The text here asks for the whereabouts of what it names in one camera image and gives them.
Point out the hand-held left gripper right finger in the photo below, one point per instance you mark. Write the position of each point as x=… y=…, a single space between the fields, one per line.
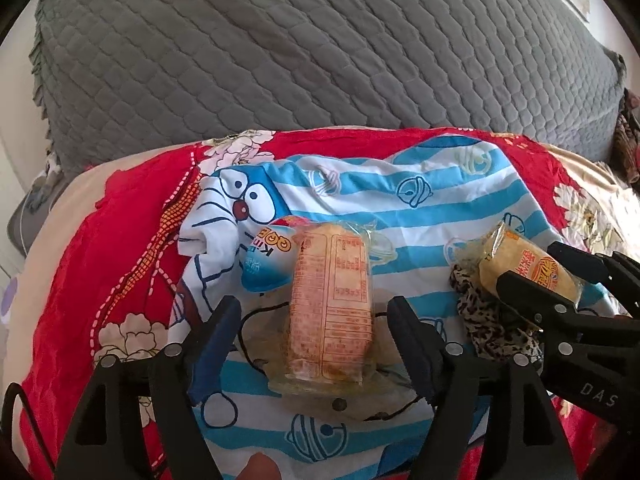
x=415 y=350

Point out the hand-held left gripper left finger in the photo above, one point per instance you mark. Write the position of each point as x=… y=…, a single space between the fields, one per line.
x=212 y=355

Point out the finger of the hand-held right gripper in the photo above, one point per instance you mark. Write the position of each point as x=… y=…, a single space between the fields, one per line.
x=580 y=262
x=530 y=300

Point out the yellow snack packet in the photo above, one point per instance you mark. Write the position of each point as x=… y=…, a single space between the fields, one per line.
x=520 y=260

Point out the white sheer scrunchie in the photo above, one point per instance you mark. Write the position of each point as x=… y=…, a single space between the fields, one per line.
x=380 y=385

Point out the leopard print scrunchie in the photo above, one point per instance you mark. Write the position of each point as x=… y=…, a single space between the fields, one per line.
x=475 y=315

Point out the orange snack packet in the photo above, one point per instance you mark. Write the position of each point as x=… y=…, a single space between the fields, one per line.
x=330 y=310

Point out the red blue toy egg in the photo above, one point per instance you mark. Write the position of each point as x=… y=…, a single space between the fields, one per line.
x=265 y=265

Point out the blue striped cartoon cloth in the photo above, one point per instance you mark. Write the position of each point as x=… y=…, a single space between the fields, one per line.
x=350 y=200

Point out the person's left hand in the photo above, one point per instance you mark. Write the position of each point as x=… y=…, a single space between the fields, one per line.
x=260 y=466

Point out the pile of clothes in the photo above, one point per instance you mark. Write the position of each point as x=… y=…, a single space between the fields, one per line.
x=627 y=145

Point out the red floral blanket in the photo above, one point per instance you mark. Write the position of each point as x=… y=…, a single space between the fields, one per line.
x=125 y=210

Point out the grey bedside stand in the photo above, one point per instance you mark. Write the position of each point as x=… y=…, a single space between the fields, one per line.
x=30 y=220

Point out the white floral bag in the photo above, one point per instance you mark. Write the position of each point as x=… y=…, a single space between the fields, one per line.
x=50 y=172

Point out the grey quilted cover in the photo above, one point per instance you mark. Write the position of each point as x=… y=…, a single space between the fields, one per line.
x=300 y=50

